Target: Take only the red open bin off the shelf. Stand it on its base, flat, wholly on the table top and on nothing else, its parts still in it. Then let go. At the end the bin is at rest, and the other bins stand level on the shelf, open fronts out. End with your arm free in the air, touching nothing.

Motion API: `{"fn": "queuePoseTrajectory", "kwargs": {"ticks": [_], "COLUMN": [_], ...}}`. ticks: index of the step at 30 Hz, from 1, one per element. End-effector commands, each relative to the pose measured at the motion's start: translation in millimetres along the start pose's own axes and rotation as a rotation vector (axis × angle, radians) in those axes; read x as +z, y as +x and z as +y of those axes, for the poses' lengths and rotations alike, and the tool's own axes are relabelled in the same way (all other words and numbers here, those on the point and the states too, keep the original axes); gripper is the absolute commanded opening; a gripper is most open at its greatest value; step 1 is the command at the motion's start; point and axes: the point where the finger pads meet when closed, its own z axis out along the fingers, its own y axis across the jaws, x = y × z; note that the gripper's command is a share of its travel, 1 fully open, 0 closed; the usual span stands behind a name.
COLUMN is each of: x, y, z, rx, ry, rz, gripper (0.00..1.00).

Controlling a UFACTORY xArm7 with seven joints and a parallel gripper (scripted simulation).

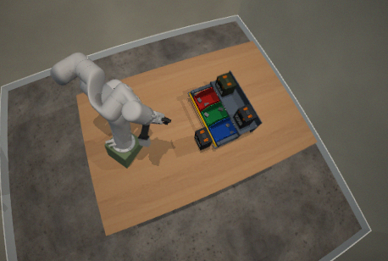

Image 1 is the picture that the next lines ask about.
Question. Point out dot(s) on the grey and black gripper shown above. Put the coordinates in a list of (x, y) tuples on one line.
[(160, 119)]

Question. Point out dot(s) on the grey metal shelf rack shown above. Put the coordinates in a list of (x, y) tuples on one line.
[(231, 103)]

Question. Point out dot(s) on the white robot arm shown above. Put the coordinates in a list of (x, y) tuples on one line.
[(114, 101)]

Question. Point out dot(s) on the red bin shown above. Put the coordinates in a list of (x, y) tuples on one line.
[(207, 96)]

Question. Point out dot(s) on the green open bin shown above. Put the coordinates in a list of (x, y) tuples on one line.
[(214, 114)]

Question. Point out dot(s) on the blue open bin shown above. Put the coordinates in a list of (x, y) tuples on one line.
[(219, 131)]

